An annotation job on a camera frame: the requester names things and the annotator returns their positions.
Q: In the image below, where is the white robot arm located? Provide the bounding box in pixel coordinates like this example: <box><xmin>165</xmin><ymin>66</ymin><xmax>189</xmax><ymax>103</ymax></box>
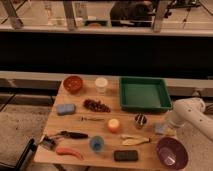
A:
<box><xmin>165</xmin><ymin>98</ymin><xmax>213</xmax><ymax>142</ymax></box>

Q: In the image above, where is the green plastic tray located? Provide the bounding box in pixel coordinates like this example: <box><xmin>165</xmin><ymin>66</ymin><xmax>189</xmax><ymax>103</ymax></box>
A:
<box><xmin>119</xmin><ymin>77</ymin><xmax>172</xmax><ymax>113</ymax></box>

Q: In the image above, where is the purple bowl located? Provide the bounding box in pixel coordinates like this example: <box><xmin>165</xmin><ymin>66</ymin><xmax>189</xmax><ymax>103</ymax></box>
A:
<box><xmin>156</xmin><ymin>137</ymin><xmax>188</xmax><ymax>170</ymax></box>

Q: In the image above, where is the small metal cup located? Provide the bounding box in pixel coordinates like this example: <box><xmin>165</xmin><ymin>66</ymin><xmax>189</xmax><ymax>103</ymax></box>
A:
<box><xmin>135</xmin><ymin>114</ymin><xmax>147</xmax><ymax>129</ymax></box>

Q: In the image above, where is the yellow banana peel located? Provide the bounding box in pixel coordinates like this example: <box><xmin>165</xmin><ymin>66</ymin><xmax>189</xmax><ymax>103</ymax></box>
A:
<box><xmin>121</xmin><ymin>134</ymin><xmax>150</xmax><ymax>146</ymax></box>

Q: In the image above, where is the black remote control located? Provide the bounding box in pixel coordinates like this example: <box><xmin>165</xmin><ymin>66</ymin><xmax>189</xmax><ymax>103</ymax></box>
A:
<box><xmin>114</xmin><ymin>150</ymin><xmax>138</xmax><ymax>161</ymax></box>

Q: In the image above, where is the orange fruit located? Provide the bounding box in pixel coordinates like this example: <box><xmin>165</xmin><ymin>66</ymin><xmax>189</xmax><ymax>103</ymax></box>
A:
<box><xmin>107</xmin><ymin>118</ymin><xmax>120</xmax><ymax>133</ymax></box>

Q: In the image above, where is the blue cup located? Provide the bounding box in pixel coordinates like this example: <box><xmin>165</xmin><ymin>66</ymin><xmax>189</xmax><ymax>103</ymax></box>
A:
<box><xmin>89</xmin><ymin>136</ymin><xmax>105</xmax><ymax>153</ymax></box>

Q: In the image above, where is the bunch of dark grapes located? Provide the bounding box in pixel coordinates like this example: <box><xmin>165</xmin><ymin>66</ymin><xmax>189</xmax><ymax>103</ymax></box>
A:
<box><xmin>83</xmin><ymin>99</ymin><xmax>110</xmax><ymax>113</ymax></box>

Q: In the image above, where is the white plastic cup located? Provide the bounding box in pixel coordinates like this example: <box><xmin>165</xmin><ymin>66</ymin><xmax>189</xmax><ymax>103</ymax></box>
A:
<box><xmin>95</xmin><ymin>77</ymin><xmax>108</xmax><ymax>94</ymax></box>

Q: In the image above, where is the red-brown bowl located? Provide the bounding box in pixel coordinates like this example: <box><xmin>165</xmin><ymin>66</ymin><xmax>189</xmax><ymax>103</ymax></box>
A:
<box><xmin>63</xmin><ymin>76</ymin><xmax>83</xmax><ymax>94</ymax></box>

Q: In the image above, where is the blue sponge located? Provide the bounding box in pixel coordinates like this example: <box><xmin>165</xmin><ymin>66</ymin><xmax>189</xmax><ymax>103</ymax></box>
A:
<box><xmin>56</xmin><ymin>104</ymin><xmax>76</xmax><ymax>116</ymax></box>

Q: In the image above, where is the red chili pepper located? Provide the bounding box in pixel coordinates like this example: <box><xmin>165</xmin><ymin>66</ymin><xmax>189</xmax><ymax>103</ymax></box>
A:
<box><xmin>55</xmin><ymin>147</ymin><xmax>84</xmax><ymax>160</ymax></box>

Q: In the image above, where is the black chair part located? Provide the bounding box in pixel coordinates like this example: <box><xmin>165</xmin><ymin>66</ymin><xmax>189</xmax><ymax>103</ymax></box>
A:
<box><xmin>0</xmin><ymin>139</ymin><xmax>37</xmax><ymax>171</ymax></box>

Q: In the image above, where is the black handled brush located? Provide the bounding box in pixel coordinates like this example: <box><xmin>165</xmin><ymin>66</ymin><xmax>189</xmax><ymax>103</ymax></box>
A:
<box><xmin>50</xmin><ymin>131</ymin><xmax>89</xmax><ymax>139</ymax></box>

